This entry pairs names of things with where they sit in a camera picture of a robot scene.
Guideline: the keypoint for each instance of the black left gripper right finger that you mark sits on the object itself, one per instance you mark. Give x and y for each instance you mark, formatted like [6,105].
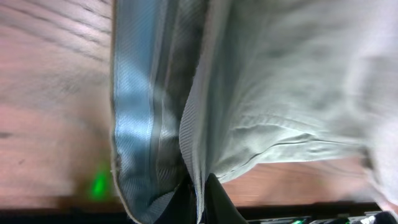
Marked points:
[219,209]

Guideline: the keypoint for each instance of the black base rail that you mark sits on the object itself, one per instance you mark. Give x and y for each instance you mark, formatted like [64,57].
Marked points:
[316,213]

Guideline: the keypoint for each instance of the khaki green shorts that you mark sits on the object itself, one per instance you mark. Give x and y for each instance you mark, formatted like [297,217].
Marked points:
[209,89]

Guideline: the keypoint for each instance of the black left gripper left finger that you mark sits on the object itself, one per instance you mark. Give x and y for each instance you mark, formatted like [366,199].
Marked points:
[182,209]

